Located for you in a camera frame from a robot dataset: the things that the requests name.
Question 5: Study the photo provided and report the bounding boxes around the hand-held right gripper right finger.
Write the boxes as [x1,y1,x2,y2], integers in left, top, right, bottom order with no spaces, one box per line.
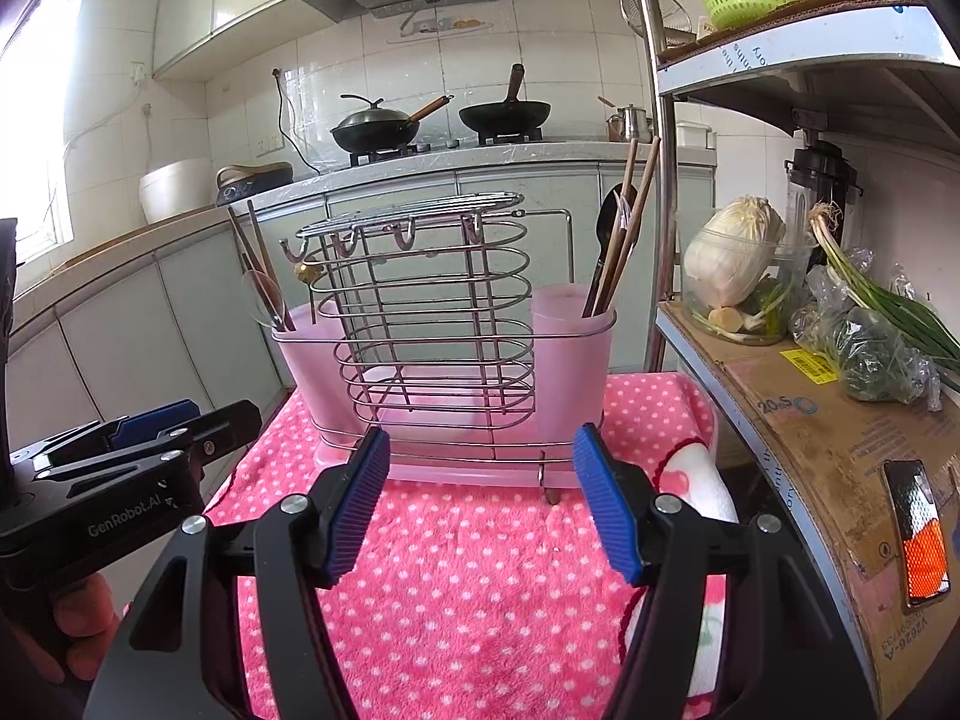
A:
[571,422,878,720]

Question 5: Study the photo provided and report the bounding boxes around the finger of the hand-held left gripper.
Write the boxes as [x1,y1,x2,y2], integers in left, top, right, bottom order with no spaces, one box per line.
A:
[11,399,202,466]
[34,399,263,485]

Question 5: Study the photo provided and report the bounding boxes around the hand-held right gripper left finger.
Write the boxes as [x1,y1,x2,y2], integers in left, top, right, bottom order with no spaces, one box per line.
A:
[82,426,392,720]

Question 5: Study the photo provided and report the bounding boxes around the wire dish rack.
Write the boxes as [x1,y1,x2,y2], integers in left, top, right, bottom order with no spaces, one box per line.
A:
[270,191,620,503]

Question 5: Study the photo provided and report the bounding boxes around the wooden chopstick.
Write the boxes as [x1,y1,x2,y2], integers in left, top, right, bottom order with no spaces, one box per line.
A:
[227,208,293,332]
[606,135,662,318]
[596,137,640,318]
[247,199,297,331]

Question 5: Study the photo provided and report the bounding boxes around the metal spoon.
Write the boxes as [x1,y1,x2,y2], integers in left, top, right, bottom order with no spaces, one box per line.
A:
[583,181,640,320]

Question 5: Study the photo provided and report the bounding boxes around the person's left hand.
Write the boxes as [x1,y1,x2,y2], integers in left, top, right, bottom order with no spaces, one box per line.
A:
[52,574,122,683]

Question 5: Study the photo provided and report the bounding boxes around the pale green base cabinets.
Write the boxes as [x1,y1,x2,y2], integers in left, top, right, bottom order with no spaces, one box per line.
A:
[0,139,717,481]

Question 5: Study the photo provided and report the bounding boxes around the pink polka dot towel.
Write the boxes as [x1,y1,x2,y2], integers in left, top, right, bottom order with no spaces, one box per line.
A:
[206,371,740,720]

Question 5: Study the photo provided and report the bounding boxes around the small gold utensil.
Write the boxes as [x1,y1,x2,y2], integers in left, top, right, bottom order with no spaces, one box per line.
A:
[289,259,320,327]

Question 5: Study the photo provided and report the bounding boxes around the wooden cutting board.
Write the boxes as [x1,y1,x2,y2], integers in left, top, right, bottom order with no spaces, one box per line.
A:
[64,202,226,267]

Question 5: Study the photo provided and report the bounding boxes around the cardboard sheet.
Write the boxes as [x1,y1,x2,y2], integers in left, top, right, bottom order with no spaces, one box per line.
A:
[664,300,960,717]

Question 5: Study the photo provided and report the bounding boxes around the ginger pieces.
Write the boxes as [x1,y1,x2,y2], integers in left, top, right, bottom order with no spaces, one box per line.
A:
[709,306,766,335]

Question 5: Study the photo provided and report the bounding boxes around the white rice cooker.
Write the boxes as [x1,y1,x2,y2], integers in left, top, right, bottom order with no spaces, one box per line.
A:
[139,157,218,224]

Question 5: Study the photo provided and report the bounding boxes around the black induction cooker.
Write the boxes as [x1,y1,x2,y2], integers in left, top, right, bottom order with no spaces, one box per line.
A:
[216,161,295,207]

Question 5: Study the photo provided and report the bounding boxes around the yellow tag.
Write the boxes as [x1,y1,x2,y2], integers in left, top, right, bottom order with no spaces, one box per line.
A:
[780,347,839,385]

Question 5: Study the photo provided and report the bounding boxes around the napa cabbage in clear bowl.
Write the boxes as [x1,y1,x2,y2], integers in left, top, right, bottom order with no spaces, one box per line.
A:
[679,229,818,346]

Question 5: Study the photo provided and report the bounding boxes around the smartphone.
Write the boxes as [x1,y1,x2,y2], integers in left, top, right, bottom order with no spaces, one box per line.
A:
[881,457,950,612]

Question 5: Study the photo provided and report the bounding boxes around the window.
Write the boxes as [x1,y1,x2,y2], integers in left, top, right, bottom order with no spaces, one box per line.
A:
[0,0,87,263]

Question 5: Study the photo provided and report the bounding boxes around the metal shelf rack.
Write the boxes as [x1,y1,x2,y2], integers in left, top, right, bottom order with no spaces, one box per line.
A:
[622,0,960,720]

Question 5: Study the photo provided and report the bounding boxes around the black wok with lid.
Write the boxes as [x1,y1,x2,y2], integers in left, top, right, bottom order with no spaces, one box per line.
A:
[330,94,456,155]

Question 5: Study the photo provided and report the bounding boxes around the green onions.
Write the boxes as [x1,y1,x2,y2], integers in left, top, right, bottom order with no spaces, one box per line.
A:
[808,200,960,395]

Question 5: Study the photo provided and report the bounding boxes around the gas stove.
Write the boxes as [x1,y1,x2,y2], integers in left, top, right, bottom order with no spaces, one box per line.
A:
[345,131,545,166]

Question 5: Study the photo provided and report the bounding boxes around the small metal kettle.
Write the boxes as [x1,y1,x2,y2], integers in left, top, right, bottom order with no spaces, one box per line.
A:
[598,96,653,143]

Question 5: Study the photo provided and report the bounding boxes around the black blender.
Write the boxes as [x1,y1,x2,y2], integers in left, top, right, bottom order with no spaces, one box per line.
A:
[784,139,860,241]

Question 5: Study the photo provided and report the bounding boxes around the black frying pan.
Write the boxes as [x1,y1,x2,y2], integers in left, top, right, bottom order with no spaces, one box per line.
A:
[457,64,552,134]

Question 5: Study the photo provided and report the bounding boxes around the brown shelf mat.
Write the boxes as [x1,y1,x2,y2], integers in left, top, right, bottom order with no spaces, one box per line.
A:
[656,0,923,61]

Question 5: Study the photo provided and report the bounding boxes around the black power cable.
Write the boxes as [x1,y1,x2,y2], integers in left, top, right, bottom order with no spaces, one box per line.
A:
[271,67,320,175]

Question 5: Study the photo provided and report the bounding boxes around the pale green wall cabinets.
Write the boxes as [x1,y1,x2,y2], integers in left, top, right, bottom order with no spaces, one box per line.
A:
[150,0,301,83]

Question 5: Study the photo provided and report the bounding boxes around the clear wall shelf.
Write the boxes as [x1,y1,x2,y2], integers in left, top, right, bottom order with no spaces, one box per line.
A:
[386,7,496,46]

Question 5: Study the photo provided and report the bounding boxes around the wire strainer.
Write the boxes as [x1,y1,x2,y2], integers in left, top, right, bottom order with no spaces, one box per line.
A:
[621,0,695,46]

